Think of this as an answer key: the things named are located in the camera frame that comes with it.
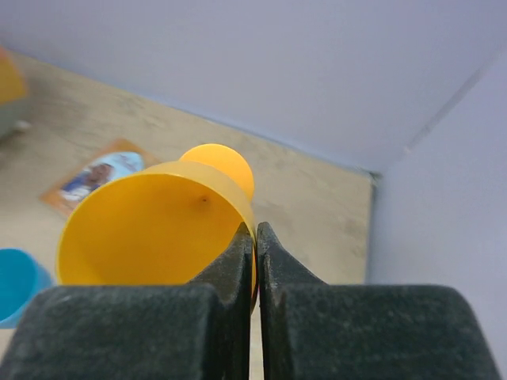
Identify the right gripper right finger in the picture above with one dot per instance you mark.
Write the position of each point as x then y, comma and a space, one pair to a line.
315, 330

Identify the blue wine glass left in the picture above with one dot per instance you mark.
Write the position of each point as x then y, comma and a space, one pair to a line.
22, 278

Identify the orange picture book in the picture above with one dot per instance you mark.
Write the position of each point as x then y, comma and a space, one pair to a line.
118, 159

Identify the white cylinder container orange lid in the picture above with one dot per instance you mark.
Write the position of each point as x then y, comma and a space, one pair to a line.
14, 97

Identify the orange wine glass front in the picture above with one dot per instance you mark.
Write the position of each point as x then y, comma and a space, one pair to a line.
160, 226

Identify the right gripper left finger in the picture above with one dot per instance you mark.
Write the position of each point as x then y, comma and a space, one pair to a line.
198, 330

